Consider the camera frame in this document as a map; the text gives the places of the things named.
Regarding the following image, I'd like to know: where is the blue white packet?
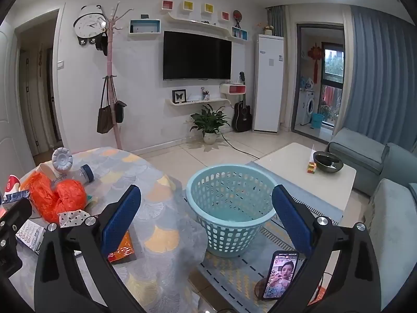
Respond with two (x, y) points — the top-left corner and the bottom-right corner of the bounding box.
(3, 191), (30, 204)

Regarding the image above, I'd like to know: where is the teal sofa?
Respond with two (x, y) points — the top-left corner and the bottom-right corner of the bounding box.
(327, 127), (417, 307)

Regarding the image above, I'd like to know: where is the light blue plastic basket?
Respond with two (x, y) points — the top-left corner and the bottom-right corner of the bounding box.
(186, 165), (278, 257)

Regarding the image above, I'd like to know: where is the red knot ornament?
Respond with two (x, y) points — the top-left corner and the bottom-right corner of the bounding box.
(308, 43), (323, 83)

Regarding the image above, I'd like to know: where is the white washing machine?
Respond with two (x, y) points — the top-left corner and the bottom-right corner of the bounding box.
(300, 89), (316, 126)

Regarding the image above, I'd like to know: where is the white blister pack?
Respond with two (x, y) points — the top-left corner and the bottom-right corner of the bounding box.
(16, 220), (45, 252)

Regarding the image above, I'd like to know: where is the crumpled orange plastic bag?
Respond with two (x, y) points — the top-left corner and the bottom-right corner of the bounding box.
(21, 172), (88, 224)

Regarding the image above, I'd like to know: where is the pink coat rack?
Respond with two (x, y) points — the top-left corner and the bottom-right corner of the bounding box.
(98, 2), (131, 151)

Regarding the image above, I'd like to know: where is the white door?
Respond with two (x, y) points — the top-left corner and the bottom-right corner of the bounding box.
(0, 29), (35, 183)

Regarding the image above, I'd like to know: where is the black flat television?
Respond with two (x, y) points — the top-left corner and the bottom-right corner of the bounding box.
(163, 31), (232, 81)

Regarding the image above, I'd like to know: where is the brown round phone stand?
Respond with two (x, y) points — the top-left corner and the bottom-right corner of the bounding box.
(256, 279), (271, 300)

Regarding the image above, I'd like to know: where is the blue patterned rug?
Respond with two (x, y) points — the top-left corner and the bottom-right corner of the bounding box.
(187, 161), (344, 313)

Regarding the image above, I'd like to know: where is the black power cable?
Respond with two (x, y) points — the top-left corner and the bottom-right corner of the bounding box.
(217, 130), (261, 159)

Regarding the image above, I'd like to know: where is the pink white drink bottle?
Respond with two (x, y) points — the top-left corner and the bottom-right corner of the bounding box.
(52, 148), (73, 172)

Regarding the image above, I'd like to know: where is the black acoustic guitar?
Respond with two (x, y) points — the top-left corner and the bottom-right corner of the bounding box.
(232, 72), (253, 131)

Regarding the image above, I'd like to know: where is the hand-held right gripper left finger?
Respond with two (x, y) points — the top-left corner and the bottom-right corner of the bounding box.
(34, 184), (142, 313)

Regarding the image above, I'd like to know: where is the white coffee table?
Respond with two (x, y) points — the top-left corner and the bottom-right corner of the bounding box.
(254, 142), (357, 212)

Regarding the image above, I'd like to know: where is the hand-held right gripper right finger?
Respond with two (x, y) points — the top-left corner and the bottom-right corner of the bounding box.
(271, 184), (382, 313)

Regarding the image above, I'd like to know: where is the white wavy wall shelf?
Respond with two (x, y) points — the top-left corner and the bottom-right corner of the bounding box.
(168, 13), (229, 35)

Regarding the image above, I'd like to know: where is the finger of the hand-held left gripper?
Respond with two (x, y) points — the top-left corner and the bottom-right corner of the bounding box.
(0, 198), (32, 281)

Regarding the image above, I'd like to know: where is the brown tote bag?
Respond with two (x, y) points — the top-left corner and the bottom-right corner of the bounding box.
(97, 76), (114, 134)

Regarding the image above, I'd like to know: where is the blue white box shelf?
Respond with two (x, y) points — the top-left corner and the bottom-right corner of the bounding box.
(128, 19), (162, 36)

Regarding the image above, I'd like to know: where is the blue grey curtain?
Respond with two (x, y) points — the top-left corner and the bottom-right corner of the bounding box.
(339, 5), (417, 157)

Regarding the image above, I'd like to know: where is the white low wall shelf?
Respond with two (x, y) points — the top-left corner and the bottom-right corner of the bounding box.
(166, 98), (229, 105)

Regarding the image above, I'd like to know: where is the printed grey tablecloth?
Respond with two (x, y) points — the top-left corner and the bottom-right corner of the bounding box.
(10, 147), (209, 313)

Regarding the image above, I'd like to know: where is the small black bag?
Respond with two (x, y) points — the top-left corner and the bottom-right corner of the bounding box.
(114, 99), (127, 124)

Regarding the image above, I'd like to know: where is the orange snack packet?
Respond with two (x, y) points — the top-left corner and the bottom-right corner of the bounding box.
(107, 230), (137, 264)

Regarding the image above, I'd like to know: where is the red white packet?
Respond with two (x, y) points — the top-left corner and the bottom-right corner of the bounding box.
(5, 175), (21, 196)

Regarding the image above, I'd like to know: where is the black cap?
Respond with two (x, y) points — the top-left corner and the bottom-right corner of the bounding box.
(95, 33), (109, 56)

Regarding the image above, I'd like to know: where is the red white wall box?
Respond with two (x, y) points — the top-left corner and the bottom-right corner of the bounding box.
(219, 83), (246, 96)

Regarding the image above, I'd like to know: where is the black dotted white ribbon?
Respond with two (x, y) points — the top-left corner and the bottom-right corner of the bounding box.
(59, 209), (91, 228)

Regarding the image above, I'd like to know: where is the black smartphone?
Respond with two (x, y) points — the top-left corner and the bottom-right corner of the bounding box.
(262, 250), (299, 301)

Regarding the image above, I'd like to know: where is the green potted plant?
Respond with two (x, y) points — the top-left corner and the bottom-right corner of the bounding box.
(189, 104), (230, 144)

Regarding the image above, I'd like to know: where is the panda wall clock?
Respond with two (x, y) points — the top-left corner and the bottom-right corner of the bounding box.
(73, 5), (108, 44)

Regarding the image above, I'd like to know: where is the dark bowl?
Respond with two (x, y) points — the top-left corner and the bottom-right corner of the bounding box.
(313, 152), (344, 172)

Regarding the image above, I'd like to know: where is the clear plastic bottle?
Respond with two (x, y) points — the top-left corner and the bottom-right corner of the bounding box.
(54, 164), (95, 186)

